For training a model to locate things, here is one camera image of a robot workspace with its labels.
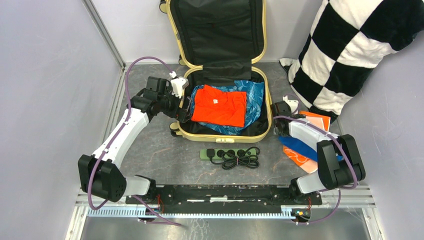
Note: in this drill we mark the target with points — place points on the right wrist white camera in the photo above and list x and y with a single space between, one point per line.
294 105

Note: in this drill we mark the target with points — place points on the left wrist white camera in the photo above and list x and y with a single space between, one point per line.
178 84

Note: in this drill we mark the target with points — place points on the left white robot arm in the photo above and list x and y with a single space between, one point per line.
99 172

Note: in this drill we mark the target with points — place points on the green power strip with cable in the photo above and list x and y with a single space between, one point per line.
230 158

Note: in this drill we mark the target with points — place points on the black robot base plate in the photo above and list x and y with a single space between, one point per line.
228 199

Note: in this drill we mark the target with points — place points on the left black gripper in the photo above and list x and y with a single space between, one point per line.
183 115

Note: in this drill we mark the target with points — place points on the aluminium frame rail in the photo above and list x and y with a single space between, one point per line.
100 25

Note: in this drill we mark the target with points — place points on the orange white towel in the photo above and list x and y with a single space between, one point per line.
305 163

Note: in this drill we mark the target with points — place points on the orange red t-shirt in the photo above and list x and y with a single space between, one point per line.
223 108

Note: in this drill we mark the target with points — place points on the black white checkered blanket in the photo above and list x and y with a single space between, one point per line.
346 42

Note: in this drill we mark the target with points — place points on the wrist white camera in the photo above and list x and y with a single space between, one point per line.
294 105
178 84

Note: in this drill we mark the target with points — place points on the yellow hard-shell suitcase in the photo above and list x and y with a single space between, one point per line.
220 41

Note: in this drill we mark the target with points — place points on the blue cloth garment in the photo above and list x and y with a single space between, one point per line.
299 147

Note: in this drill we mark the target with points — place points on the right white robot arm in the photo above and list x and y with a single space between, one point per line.
339 163

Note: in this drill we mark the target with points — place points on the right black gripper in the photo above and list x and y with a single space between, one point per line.
276 132

